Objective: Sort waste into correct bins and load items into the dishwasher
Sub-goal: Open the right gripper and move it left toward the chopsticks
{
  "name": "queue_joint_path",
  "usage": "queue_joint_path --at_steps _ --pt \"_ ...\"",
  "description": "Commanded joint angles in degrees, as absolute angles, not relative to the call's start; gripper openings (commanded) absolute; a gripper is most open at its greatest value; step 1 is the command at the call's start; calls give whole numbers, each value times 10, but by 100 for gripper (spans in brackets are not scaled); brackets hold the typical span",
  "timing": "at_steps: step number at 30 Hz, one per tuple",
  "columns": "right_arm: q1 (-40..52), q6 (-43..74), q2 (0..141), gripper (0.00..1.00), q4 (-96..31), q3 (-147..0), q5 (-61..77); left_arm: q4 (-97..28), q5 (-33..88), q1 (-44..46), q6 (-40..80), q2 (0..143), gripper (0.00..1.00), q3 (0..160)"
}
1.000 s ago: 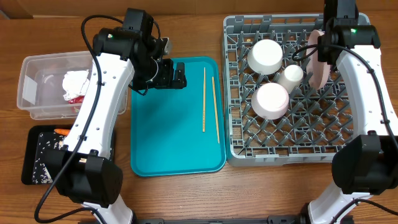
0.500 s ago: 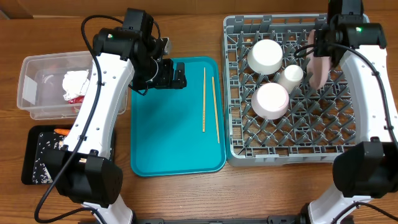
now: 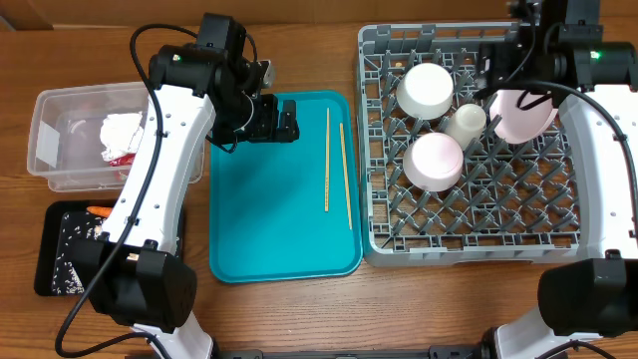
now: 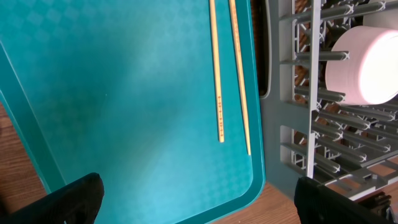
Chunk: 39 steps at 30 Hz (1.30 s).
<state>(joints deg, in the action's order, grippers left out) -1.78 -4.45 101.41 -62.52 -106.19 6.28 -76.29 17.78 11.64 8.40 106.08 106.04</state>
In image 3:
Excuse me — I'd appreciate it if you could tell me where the large pink plate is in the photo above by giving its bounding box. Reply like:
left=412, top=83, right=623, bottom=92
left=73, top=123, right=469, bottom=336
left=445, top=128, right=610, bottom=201
left=489, top=90, right=557, bottom=145

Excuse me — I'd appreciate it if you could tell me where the wooden chopstick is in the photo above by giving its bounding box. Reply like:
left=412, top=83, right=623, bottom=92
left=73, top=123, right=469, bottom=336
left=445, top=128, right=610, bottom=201
left=339, top=123, right=353, bottom=230
left=324, top=108, right=331, bottom=212

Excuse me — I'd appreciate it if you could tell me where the white cup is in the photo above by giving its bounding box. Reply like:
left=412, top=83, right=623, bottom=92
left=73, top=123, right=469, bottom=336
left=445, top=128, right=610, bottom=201
left=445, top=104, right=486, bottom=150

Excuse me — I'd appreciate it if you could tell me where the white bowl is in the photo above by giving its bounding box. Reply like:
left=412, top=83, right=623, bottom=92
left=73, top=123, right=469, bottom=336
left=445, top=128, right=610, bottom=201
left=396, top=63, right=454, bottom=120

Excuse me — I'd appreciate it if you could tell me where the white napkin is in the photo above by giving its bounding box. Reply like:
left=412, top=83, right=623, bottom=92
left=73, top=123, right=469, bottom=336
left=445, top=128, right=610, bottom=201
left=100, top=112, right=144, bottom=162

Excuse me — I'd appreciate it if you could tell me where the red snack wrapper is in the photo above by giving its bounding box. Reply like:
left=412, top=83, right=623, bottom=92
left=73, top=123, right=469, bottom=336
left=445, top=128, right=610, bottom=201
left=109, top=154, right=136, bottom=180

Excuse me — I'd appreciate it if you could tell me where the orange carrot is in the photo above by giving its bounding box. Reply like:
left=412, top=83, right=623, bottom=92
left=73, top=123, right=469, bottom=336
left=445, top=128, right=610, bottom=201
left=87, top=205, right=113, bottom=218

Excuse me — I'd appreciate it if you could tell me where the peanut shells and rice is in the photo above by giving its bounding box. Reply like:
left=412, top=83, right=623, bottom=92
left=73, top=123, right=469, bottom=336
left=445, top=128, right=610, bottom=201
left=52, top=211, right=109, bottom=294

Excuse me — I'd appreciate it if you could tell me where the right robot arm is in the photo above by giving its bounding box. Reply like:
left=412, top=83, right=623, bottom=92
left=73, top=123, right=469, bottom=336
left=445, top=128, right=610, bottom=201
left=478, top=1, right=637, bottom=358

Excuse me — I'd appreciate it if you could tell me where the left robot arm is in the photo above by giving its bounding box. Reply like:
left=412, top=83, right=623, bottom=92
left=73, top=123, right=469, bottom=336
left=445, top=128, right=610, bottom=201
left=71, top=13, right=299, bottom=358

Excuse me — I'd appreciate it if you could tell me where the teal serving tray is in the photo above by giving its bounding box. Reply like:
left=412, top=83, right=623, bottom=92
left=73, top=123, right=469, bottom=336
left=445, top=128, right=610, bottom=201
left=209, top=91, right=363, bottom=283

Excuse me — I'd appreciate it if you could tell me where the clear plastic bin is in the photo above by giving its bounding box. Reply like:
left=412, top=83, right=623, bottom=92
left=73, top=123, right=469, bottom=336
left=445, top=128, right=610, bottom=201
left=26, top=82, right=206, bottom=193

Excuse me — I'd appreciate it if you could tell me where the grey dish rack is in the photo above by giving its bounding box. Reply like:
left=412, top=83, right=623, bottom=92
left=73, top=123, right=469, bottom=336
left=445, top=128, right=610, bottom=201
left=357, top=22, right=580, bottom=266

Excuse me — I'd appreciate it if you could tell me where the black plastic tray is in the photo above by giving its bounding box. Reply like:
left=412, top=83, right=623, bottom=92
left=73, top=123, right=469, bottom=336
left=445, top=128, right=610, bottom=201
left=33, top=197, right=184, bottom=297

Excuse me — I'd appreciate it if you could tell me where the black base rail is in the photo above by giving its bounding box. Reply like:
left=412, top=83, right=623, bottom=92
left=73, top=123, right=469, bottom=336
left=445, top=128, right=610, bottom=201
left=211, top=345, right=495, bottom=359

